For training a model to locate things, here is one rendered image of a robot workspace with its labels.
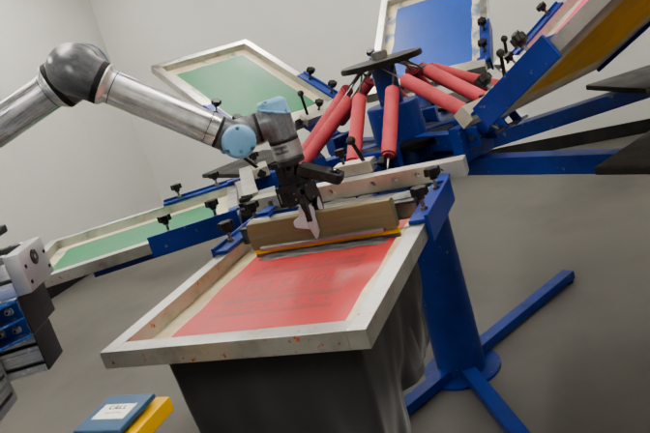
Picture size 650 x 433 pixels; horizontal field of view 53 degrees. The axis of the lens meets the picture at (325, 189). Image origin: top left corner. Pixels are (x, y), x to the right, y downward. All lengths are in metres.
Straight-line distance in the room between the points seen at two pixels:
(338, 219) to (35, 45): 5.19
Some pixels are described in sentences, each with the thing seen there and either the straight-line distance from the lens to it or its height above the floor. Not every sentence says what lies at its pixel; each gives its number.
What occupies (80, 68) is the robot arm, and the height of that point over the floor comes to 1.54.
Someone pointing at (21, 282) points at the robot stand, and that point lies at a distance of 1.53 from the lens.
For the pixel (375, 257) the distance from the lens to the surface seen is 1.49.
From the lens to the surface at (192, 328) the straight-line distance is 1.45.
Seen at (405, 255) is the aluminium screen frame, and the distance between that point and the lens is 1.35.
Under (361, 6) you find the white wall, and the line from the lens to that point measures 5.89.
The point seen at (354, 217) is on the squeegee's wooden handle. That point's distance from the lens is 1.59.
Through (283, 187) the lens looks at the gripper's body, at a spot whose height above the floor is 1.14.
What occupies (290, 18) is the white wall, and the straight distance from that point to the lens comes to 6.12.
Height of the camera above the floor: 1.47
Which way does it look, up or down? 13 degrees down
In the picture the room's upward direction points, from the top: 17 degrees counter-clockwise
